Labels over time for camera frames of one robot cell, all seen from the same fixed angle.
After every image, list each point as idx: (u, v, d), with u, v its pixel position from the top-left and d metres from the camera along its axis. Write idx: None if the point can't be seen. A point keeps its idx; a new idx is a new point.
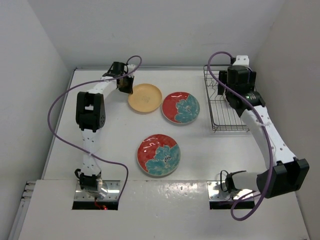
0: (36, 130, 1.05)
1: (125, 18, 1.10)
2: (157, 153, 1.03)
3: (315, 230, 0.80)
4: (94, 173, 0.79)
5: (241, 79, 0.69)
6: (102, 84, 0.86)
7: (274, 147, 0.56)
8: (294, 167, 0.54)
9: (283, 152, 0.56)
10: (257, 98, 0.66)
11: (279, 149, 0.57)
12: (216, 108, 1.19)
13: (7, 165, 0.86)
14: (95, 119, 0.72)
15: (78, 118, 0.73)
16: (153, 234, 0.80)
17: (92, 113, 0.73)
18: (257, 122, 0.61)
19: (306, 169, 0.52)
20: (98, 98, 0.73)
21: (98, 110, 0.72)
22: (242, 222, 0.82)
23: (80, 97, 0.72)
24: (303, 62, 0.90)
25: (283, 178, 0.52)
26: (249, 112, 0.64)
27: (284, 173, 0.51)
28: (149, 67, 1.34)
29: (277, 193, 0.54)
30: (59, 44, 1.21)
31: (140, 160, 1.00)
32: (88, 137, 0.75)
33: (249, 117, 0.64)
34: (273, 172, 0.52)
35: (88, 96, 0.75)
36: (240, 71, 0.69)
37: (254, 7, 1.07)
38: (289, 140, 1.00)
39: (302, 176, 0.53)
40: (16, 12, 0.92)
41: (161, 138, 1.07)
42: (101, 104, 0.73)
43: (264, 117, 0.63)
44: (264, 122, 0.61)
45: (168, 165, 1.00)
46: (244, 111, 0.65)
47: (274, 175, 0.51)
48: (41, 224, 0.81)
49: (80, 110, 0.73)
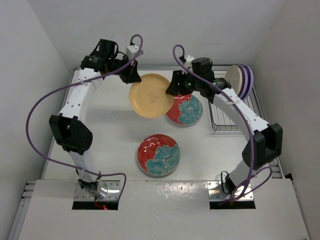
0: (36, 130, 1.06)
1: (125, 18, 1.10)
2: (157, 153, 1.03)
3: (316, 230, 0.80)
4: (92, 179, 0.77)
5: (206, 69, 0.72)
6: (80, 95, 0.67)
7: (249, 120, 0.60)
8: (271, 132, 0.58)
9: (257, 122, 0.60)
10: (223, 84, 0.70)
11: (253, 121, 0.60)
12: (215, 108, 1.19)
13: (7, 165, 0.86)
14: (78, 146, 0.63)
15: (59, 143, 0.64)
16: (153, 234, 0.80)
17: (73, 140, 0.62)
18: (228, 102, 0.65)
19: (281, 131, 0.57)
20: (74, 126, 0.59)
21: (78, 138, 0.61)
22: (242, 222, 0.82)
23: (53, 126, 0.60)
24: (303, 62, 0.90)
25: (263, 144, 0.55)
26: (219, 96, 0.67)
27: (262, 139, 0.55)
28: (149, 67, 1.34)
29: (263, 161, 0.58)
30: (59, 44, 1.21)
31: (140, 160, 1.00)
32: (77, 157, 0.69)
33: (220, 99, 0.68)
34: (254, 141, 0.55)
35: (63, 120, 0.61)
36: (203, 62, 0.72)
37: (254, 7, 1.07)
38: (289, 140, 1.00)
39: (279, 139, 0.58)
40: (16, 12, 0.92)
41: (161, 138, 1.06)
42: (79, 131, 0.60)
43: (233, 96, 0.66)
44: (234, 100, 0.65)
45: (168, 165, 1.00)
46: (214, 95, 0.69)
47: (255, 143, 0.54)
48: (41, 224, 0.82)
49: (59, 136, 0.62)
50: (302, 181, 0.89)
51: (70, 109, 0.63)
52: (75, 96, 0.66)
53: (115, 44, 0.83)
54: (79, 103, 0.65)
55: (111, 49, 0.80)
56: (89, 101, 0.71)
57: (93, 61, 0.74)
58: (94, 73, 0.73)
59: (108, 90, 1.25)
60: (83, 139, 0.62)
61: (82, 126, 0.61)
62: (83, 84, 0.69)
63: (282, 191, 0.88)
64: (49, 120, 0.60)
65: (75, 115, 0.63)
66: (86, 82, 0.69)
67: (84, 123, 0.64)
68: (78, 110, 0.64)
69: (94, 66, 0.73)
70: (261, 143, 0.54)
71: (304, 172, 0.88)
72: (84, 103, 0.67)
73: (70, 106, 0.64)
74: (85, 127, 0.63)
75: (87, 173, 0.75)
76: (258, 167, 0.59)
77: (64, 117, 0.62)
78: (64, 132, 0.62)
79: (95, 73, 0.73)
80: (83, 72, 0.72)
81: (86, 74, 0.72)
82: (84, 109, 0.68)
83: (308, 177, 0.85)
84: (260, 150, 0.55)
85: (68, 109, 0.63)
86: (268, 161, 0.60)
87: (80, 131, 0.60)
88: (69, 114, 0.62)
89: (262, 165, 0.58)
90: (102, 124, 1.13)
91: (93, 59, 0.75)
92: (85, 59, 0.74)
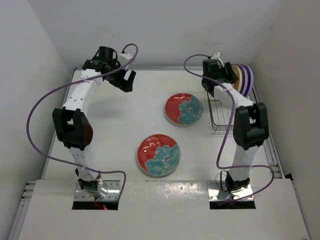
0: (37, 130, 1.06)
1: (124, 18, 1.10)
2: (157, 153, 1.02)
3: (316, 230, 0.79)
4: (93, 179, 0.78)
5: (213, 69, 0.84)
6: (82, 90, 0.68)
7: (237, 100, 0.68)
8: (256, 110, 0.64)
9: (245, 101, 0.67)
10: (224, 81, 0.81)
11: (241, 101, 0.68)
12: (215, 108, 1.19)
13: (7, 165, 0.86)
14: (80, 140, 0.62)
15: (60, 139, 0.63)
16: (153, 234, 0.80)
17: (74, 134, 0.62)
18: (223, 90, 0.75)
19: (264, 108, 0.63)
20: (77, 117, 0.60)
21: (81, 131, 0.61)
22: (242, 222, 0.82)
23: (56, 117, 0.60)
24: (303, 61, 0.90)
25: (247, 117, 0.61)
26: (217, 87, 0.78)
27: (245, 111, 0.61)
28: (149, 68, 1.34)
29: (250, 138, 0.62)
30: (59, 44, 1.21)
31: (140, 160, 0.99)
32: (78, 153, 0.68)
33: (218, 90, 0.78)
34: (238, 113, 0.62)
35: (66, 112, 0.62)
36: (212, 62, 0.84)
37: (253, 7, 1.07)
38: (290, 140, 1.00)
39: (264, 117, 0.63)
40: (15, 13, 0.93)
41: (161, 138, 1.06)
42: (82, 123, 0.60)
43: (227, 85, 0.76)
44: (228, 88, 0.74)
45: (168, 165, 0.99)
46: (214, 88, 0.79)
47: (239, 115, 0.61)
48: (41, 224, 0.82)
49: (60, 131, 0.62)
50: (302, 180, 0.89)
51: (73, 103, 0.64)
52: (77, 92, 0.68)
53: (113, 51, 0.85)
54: (82, 97, 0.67)
55: (111, 54, 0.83)
56: (90, 98, 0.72)
57: (93, 63, 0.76)
58: (96, 73, 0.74)
59: (108, 90, 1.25)
60: (84, 132, 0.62)
61: (84, 119, 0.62)
62: (85, 81, 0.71)
63: (282, 191, 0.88)
64: (52, 112, 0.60)
65: (78, 108, 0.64)
66: (89, 80, 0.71)
67: (87, 118, 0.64)
68: (81, 104, 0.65)
69: (95, 67, 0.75)
70: (244, 115, 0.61)
71: (304, 172, 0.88)
72: (86, 98, 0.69)
73: (73, 100, 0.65)
74: (87, 121, 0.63)
75: (86, 171, 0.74)
76: (246, 144, 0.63)
77: (67, 109, 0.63)
78: (66, 124, 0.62)
79: (97, 73, 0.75)
80: (85, 71, 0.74)
81: (88, 73, 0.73)
82: (86, 105, 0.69)
83: (308, 178, 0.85)
84: (244, 122, 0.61)
85: (71, 102, 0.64)
86: (257, 140, 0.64)
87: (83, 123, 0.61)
88: (72, 107, 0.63)
89: (250, 140, 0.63)
90: (102, 124, 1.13)
91: (93, 61, 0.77)
92: (86, 62, 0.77)
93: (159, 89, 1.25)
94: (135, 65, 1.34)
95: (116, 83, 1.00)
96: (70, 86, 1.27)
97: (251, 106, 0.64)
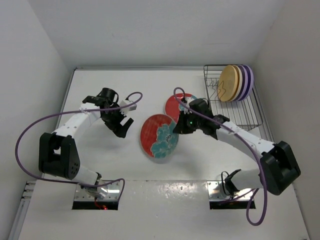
0: (37, 131, 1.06)
1: (124, 18, 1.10)
2: (158, 134, 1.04)
3: (316, 230, 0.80)
4: (94, 178, 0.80)
5: (204, 108, 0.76)
6: (77, 119, 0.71)
7: (253, 145, 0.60)
8: (279, 152, 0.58)
9: (262, 144, 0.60)
10: (222, 118, 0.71)
11: (258, 144, 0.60)
12: (215, 108, 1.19)
13: (6, 165, 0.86)
14: (64, 173, 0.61)
15: (42, 169, 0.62)
16: (153, 234, 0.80)
17: (57, 165, 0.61)
18: (229, 133, 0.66)
19: (288, 147, 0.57)
20: (66, 144, 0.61)
21: (66, 160, 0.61)
22: (241, 222, 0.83)
23: (44, 142, 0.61)
24: (303, 61, 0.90)
25: (275, 163, 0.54)
26: (220, 130, 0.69)
27: (271, 159, 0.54)
28: (149, 68, 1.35)
29: (285, 184, 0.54)
30: (59, 44, 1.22)
31: (145, 147, 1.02)
32: None
33: (222, 133, 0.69)
34: (264, 163, 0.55)
35: (56, 137, 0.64)
36: (200, 103, 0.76)
37: (254, 7, 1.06)
38: (289, 140, 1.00)
39: (291, 157, 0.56)
40: (16, 13, 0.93)
41: (158, 118, 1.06)
42: (70, 152, 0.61)
43: (233, 126, 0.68)
44: (234, 130, 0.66)
45: (170, 144, 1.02)
46: (216, 131, 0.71)
47: (267, 164, 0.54)
48: (40, 225, 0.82)
49: (44, 157, 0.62)
50: (302, 181, 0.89)
51: (65, 130, 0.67)
52: (72, 120, 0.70)
53: (115, 93, 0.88)
54: (76, 125, 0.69)
55: (112, 96, 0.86)
56: (84, 129, 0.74)
57: (94, 98, 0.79)
58: (95, 106, 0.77)
59: None
60: (70, 163, 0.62)
61: (73, 147, 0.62)
62: (83, 112, 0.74)
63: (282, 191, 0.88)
64: (40, 137, 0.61)
65: (70, 134, 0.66)
66: (87, 111, 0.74)
67: (76, 144, 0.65)
68: (73, 131, 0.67)
69: (96, 101, 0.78)
70: (272, 163, 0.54)
71: (304, 172, 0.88)
72: (80, 127, 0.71)
73: (66, 127, 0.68)
74: (75, 149, 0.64)
75: (86, 173, 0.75)
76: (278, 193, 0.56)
77: (57, 135, 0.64)
78: (51, 152, 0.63)
79: (96, 106, 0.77)
80: (84, 104, 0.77)
81: (87, 105, 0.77)
82: (80, 132, 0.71)
83: (307, 177, 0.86)
84: (276, 172, 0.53)
85: (63, 129, 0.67)
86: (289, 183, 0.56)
87: (70, 151, 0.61)
88: (63, 133, 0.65)
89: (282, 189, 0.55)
90: (102, 124, 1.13)
91: (95, 97, 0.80)
92: (88, 97, 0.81)
93: (159, 89, 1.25)
94: (135, 64, 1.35)
95: (111, 125, 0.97)
96: (71, 85, 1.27)
97: (273, 148, 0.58)
